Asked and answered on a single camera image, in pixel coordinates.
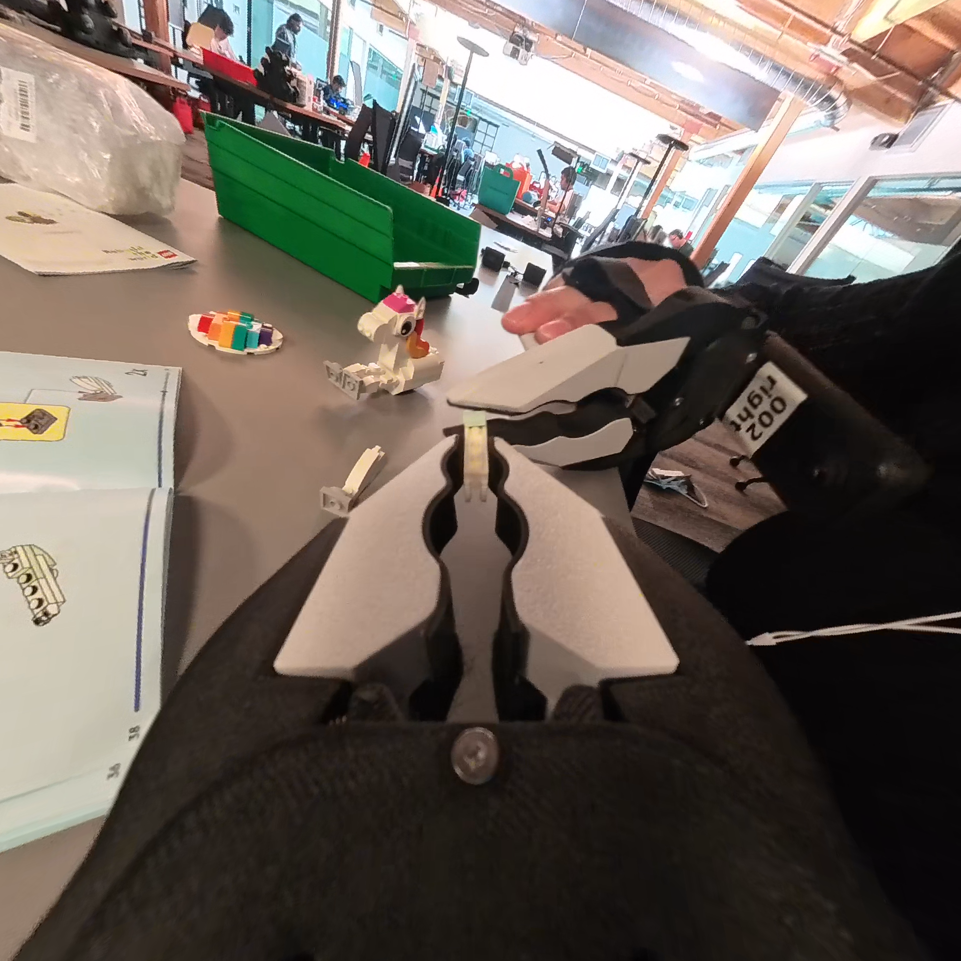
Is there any open instruction booklet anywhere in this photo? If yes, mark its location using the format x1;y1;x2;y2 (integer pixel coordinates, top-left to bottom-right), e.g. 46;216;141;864
0;350;183;854

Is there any white lego wing piece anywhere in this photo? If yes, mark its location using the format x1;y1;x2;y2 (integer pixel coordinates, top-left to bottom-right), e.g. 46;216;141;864
318;444;388;516

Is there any person's right hand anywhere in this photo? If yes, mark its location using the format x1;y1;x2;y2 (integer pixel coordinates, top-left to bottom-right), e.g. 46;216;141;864
501;241;704;340

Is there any person's right forearm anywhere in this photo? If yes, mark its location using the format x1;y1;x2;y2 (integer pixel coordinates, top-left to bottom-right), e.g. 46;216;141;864
739;246;961;482

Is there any closed instruction booklet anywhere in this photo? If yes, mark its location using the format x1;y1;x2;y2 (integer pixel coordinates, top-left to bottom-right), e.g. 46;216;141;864
0;183;198;277

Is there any small white lego piece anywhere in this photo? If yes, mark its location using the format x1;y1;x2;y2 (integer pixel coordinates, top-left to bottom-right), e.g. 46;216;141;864
461;410;490;503

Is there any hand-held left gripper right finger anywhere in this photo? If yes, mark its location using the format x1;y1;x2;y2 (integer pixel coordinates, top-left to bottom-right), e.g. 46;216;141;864
492;435;681;701

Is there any clear plastic bag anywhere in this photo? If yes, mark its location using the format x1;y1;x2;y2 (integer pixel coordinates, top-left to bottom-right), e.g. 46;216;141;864
0;23;187;219

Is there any white plate with coloured bricks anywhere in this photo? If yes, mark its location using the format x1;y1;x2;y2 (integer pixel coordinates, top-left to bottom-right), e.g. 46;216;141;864
187;307;285;356

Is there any litter on floor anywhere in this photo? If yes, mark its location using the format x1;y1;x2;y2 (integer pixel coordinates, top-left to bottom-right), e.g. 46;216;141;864
648;467;708;509

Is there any white drawstring cord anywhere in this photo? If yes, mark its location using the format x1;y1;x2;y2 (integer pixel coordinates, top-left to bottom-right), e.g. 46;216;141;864
745;611;961;648

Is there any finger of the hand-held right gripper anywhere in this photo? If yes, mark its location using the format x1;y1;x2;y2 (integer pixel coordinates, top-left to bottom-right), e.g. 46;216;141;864
446;323;692;415
442;407;641;471

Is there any green tote bag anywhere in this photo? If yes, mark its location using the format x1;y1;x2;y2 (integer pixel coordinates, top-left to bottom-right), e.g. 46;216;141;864
477;163;520;216

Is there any white lego unicorn figure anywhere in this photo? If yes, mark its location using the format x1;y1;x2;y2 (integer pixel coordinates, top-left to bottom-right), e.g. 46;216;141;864
323;284;446;399

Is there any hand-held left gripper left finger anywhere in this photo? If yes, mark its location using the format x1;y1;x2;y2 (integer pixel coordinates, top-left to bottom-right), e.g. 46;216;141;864
274;435;460;682

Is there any green plastic bin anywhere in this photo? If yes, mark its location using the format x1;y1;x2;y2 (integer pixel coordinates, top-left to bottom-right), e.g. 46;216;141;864
203;112;482;302

